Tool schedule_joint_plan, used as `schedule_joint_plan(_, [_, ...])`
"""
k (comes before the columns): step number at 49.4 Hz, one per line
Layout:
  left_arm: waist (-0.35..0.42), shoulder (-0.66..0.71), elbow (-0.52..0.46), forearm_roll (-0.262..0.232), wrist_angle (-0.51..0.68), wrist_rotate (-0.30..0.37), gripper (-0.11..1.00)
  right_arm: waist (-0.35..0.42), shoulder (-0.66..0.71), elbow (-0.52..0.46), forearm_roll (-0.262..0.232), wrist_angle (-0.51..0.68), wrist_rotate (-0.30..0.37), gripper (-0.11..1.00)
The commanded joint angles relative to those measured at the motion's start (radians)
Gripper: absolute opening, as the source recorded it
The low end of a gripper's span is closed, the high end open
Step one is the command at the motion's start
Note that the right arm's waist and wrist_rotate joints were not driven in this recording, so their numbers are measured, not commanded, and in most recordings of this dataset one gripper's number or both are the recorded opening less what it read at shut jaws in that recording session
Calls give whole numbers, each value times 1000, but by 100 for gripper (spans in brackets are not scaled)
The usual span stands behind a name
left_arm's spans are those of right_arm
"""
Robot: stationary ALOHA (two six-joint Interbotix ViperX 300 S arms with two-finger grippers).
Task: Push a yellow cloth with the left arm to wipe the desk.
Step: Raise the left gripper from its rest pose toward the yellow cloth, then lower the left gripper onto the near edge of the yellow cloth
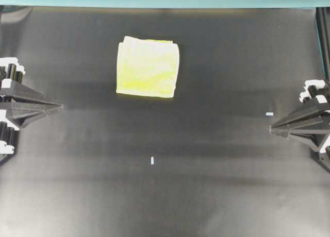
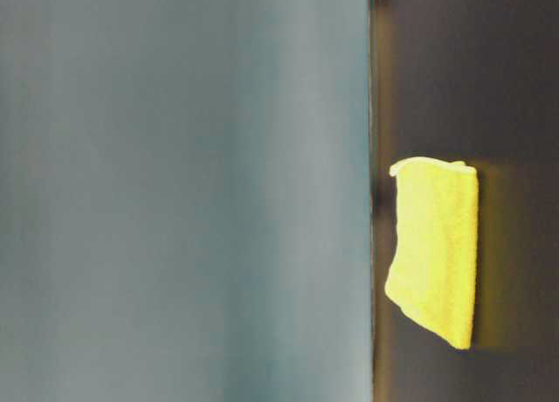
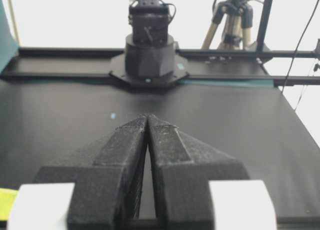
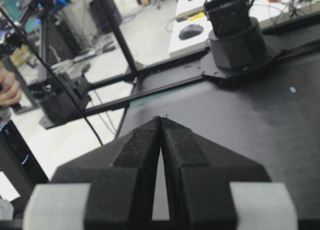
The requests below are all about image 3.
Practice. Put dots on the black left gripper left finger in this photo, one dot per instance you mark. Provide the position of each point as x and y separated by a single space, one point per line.
107 176

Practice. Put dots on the beige camera tripod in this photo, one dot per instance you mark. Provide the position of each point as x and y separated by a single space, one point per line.
236 34

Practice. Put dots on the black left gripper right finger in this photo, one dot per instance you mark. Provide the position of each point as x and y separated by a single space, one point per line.
182 167

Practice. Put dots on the black aluminium frame rail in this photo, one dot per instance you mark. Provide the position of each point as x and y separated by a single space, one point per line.
105 65

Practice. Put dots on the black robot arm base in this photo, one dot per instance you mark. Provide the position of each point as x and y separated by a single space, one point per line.
150 58

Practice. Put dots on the yellow cloth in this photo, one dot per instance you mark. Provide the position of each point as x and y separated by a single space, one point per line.
7 199

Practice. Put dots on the teal backdrop panel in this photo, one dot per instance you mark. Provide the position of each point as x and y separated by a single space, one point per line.
9 43

